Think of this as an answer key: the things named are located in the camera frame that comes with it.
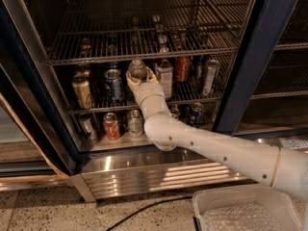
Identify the open fridge door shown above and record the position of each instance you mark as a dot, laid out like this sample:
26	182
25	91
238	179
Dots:
31	153

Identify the clear water bottle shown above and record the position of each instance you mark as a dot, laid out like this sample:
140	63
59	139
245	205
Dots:
137	69

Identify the red can bottom shelf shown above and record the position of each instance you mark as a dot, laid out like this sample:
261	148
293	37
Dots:
111	126

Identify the green white can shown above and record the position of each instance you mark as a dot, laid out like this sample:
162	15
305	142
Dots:
135	123

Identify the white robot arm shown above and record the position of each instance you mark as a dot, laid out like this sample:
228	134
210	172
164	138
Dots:
277	167

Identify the blue pepsi can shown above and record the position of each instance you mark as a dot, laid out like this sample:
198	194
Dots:
113	85
195	114

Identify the upper wire shelf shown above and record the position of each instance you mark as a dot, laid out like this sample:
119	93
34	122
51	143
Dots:
100	31

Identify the red Coca-Cola can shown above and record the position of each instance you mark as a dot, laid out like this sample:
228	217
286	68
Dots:
182	66

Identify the silver can bottom left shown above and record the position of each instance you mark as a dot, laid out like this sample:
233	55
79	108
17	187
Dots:
87	127

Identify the stainless steel fridge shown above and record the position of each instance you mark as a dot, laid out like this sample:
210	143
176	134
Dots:
105	168

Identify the middle wire shelf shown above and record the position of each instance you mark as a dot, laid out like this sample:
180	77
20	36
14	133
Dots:
182	93

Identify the white label juice bottle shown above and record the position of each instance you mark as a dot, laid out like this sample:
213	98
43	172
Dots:
164	73

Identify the clear plastic bin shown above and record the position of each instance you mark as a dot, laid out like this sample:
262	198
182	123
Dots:
244	208

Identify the gold beverage can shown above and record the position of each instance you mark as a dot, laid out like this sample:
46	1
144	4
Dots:
81	85

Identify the blue Pepsi can bottom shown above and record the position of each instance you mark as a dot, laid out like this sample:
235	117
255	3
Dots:
195	114

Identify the tall silver can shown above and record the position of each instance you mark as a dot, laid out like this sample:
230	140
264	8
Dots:
211	72

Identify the dark can behind red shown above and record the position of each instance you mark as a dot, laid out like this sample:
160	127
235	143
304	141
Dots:
198	63

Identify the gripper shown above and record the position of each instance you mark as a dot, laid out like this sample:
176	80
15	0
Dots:
148	92

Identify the blue silver can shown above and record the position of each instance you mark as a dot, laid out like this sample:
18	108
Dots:
175	112

